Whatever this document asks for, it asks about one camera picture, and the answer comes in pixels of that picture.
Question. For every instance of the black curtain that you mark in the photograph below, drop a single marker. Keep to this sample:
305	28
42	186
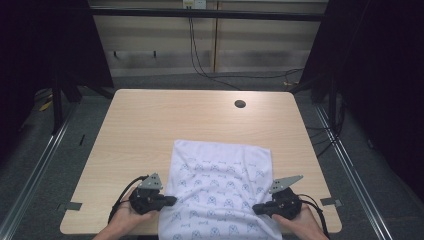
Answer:
40	43
376	66

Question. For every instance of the grey tape piece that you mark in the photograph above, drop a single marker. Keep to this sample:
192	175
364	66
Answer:
71	206
330	201

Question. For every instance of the white wall socket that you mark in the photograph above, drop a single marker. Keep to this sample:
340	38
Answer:
194	3

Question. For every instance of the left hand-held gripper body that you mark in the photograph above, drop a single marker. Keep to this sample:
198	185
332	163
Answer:
146	200

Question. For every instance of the white towel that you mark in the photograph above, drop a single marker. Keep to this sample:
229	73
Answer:
216	186

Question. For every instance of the person's left hand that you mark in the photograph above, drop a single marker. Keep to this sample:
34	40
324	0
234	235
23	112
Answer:
128	216

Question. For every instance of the metal floor rail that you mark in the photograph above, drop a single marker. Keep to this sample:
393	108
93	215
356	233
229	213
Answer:
30	180
353	170

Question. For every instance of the yellow floor object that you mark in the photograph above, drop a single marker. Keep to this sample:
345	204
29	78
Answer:
45	106

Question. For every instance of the black horizontal bar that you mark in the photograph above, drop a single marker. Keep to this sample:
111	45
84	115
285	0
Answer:
206	14

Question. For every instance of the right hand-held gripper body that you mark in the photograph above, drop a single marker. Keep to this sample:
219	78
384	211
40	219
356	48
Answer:
283	203

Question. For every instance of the black stand post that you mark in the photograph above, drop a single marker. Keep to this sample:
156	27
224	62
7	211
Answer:
57	110

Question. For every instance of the person's right hand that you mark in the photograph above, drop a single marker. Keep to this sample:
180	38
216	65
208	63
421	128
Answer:
300	223

